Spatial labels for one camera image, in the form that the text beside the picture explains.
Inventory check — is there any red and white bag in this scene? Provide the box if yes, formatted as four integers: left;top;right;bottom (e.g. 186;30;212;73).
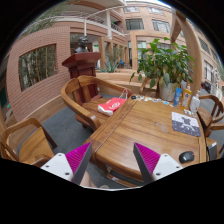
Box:
98;97;126;116

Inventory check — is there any green potted plant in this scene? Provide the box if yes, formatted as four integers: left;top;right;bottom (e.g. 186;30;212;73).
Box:
130;38;195;88

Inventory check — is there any wooden armchair near left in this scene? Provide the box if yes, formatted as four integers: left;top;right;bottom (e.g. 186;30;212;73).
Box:
0;118;57;167

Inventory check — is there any white pump bottle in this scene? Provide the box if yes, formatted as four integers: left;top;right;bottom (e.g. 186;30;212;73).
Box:
190;92;200;115

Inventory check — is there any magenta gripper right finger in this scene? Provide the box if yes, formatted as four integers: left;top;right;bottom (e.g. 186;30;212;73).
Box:
133;143;182;185

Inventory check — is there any dark wooden pedestal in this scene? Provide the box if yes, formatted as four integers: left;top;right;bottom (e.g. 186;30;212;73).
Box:
62;52;102;103

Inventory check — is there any dark bronze bust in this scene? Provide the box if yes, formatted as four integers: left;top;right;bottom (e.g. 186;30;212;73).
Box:
74;36;88;53

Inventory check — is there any white plant pot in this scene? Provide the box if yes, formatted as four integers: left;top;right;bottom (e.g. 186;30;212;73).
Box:
159;79;179;101

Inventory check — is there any yellow orange bottle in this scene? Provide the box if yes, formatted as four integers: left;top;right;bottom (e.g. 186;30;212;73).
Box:
182;85;192;108

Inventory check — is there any blue tube bottle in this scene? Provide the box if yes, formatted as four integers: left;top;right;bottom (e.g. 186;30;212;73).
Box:
173;88;182;106

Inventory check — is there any wooden armchair right side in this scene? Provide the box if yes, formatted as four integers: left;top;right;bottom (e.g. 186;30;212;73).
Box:
197;94;224;138

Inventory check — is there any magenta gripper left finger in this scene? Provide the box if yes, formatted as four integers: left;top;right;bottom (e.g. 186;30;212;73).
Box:
42;143;93;186

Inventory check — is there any patterned grey mouse pad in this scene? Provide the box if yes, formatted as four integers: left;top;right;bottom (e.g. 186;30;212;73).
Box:
172;112;201;137

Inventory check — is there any wooden armchair behind table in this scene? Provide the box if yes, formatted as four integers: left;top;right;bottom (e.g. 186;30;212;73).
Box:
61;75;132;131

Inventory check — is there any wooden table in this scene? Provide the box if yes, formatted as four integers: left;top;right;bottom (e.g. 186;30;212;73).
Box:
87;98;208;181

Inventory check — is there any black computer mouse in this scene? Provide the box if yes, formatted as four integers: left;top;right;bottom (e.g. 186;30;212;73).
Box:
179;151;194;164

